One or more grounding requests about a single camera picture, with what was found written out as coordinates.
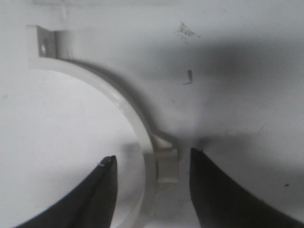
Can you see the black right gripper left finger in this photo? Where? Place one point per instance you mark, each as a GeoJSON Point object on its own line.
{"type": "Point", "coordinates": [90, 204]}

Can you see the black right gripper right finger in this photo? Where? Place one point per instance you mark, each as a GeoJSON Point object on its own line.
{"type": "Point", "coordinates": [220, 202]}

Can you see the white half-ring clamp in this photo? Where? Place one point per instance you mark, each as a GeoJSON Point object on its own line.
{"type": "Point", "coordinates": [159, 156]}

